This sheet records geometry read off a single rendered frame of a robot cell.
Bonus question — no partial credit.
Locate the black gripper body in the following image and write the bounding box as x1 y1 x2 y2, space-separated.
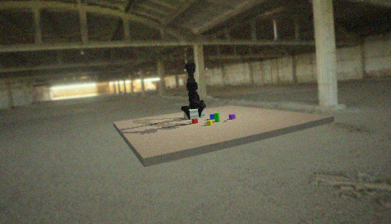
182 98 206 111

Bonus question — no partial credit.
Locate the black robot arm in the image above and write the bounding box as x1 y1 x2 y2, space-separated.
185 62 204 109

